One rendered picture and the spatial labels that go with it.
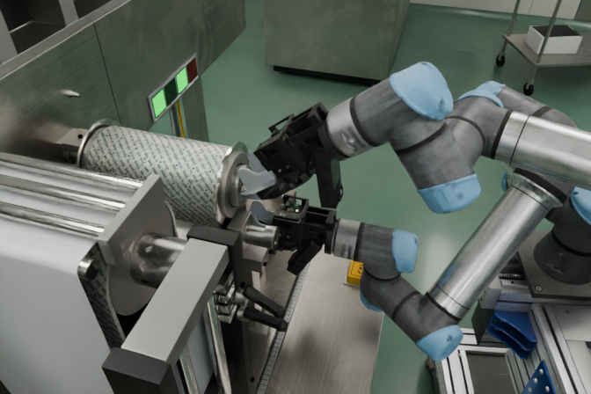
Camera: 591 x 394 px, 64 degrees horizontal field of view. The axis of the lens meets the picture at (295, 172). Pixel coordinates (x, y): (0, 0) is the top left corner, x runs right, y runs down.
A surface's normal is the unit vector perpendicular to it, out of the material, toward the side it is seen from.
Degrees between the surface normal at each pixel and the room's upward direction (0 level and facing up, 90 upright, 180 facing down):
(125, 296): 90
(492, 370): 0
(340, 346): 0
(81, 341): 90
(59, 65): 90
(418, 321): 42
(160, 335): 0
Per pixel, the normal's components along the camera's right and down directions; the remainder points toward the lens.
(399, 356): 0.00, -0.78
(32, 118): 0.96, 0.18
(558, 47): 0.02, 0.63
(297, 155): 0.74, -0.36
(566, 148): -0.41, -0.18
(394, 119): -0.39, 0.45
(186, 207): -0.28, 0.65
